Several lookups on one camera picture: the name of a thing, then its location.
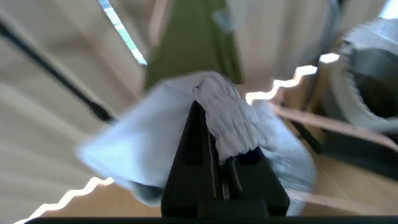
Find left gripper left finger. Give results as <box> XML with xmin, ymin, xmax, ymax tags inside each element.
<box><xmin>160</xmin><ymin>100</ymin><xmax>223</xmax><ymax>218</ymax></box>

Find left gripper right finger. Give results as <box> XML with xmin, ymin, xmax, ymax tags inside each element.
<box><xmin>222</xmin><ymin>147</ymin><xmax>291</xmax><ymax>218</ymax></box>

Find pale grey garment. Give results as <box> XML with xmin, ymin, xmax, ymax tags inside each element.
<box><xmin>75</xmin><ymin>70</ymin><xmax>318</xmax><ymax>217</ymax></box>

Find pink clothes hanger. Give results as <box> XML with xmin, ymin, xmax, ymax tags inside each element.
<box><xmin>147</xmin><ymin>0</ymin><xmax>171</xmax><ymax>48</ymax></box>
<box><xmin>272</xmin><ymin>103</ymin><xmax>398</xmax><ymax>216</ymax></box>

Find green printed t-shirt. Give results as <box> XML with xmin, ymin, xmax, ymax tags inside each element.
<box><xmin>144</xmin><ymin>0</ymin><xmax>244</xmax><ymax>91</ymax></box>

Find white laundry basket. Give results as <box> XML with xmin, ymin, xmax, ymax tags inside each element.
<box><xmin>322</xmin><ymin>17</ymin><xmax>398</xmax><ymax>135</ymax></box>

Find black clothes rack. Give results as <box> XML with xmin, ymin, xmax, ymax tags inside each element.
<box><xmin>0</xmin><ymin>18</ymin><xmax>118</xmax><ymax>124</ymax></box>

